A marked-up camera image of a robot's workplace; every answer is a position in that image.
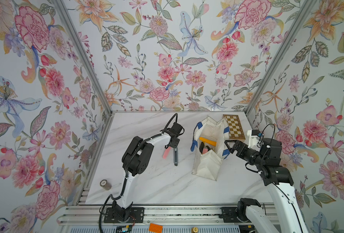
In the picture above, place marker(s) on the wooden chessboard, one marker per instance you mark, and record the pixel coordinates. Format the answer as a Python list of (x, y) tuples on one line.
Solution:
[(235, 128)]

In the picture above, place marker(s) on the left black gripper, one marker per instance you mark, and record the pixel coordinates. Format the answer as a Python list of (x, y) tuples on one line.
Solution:
[(176, 143)]

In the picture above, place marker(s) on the yellow slim art knife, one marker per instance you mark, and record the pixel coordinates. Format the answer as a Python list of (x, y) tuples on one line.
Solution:
[(207, 141)]

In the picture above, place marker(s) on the grey art knife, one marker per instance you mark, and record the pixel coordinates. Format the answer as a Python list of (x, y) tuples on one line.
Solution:
[(175, 156)]

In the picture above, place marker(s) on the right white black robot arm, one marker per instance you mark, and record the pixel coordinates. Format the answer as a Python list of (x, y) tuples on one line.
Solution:
[(279, 183)]

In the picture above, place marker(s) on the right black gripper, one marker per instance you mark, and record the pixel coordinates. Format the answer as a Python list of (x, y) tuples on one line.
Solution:
[(237, 148)]

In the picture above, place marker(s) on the small tape roll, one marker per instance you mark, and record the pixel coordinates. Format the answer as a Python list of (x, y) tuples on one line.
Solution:
[(105, 184)]

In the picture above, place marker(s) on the white Doraemon canvas pouch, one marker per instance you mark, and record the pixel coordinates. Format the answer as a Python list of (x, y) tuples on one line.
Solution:
[(208, 165)]

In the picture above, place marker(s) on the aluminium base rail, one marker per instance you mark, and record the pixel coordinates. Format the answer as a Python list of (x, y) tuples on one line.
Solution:
[(158, 214)]

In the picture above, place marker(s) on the black yellow utility knife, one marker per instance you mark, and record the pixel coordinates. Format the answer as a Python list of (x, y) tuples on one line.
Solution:
[(201, 147)]

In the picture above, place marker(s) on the orange tag on rail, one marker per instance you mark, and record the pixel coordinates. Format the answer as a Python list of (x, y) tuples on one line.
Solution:
[(155, 228)]

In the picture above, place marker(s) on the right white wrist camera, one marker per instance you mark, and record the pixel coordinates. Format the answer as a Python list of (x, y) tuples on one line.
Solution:
[(254, 138)]

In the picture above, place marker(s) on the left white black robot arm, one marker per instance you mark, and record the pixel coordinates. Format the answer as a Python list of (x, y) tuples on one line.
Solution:
[(135, 161)]

